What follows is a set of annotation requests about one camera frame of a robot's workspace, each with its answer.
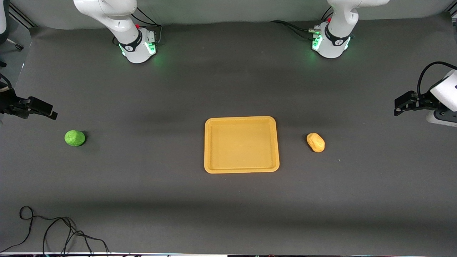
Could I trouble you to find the black right arm base cables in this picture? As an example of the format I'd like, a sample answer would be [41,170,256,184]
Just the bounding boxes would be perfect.
[112,6,163,47]

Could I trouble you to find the black left arm base cables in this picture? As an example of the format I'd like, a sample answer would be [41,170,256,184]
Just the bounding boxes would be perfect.
[270,6,334,42]

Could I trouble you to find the yellow plastic tray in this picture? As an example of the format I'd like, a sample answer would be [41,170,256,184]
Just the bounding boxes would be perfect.
[204,116,280,174]

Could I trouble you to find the brown potato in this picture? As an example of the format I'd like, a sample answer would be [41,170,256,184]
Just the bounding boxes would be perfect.
[306,133,326,153]

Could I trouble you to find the dark grey table mat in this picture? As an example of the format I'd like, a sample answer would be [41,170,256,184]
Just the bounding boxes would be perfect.
[0,12,457,255]

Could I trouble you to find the green apple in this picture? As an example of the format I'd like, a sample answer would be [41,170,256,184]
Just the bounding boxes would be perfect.
[64,130,86,147]

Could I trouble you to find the black office chair base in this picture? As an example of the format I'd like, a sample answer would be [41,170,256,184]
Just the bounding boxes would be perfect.
[0,36,25,68]

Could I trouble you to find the black frame rail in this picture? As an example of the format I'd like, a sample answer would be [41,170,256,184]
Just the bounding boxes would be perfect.
[9,3,38,29]

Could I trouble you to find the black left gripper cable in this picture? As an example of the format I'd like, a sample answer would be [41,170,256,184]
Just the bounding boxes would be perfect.
[417,61,457,97]

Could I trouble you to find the black arm base cables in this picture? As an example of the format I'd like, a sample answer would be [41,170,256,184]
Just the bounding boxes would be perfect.
[112,6,163,47]
[270,6,334,42]

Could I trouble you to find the thin black loose cable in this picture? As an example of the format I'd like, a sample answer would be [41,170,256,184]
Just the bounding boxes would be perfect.
[0,206,111,256]

